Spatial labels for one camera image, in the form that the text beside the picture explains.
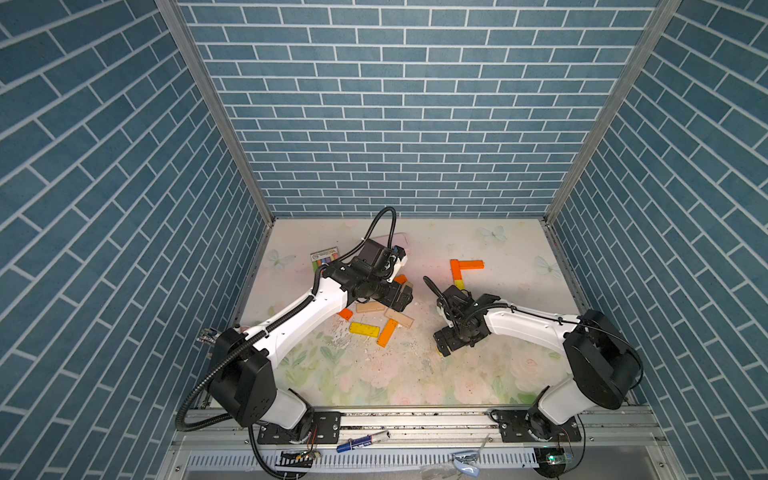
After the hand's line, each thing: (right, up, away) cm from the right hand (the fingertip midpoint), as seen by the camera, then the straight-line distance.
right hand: (452, 343), depth 88 cm
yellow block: (+5, +16, +14) cm, 22 cm away
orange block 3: (-15, +17, +14) cm, 27 cm away
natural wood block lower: (-15, +6, +6) cm, 17 cm away
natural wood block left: (-23, +15, -17) cm, 32 cm away
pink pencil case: (-15, +31, +25) cm, 43 cm away
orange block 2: (+10, +22, +17) cm, 30 cm away
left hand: (-14, +16, -7) cm, 22 cm away
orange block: (+5, +20, +17) cm, 27 cm away
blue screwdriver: (-26, -18, -17) cm, 36 cm away
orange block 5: (-19, +2, +2) cm, 20 cm away
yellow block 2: (-26, +3, +2) cm, 26 cm away
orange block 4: (-33, +8, +6) cm, 34 cm away
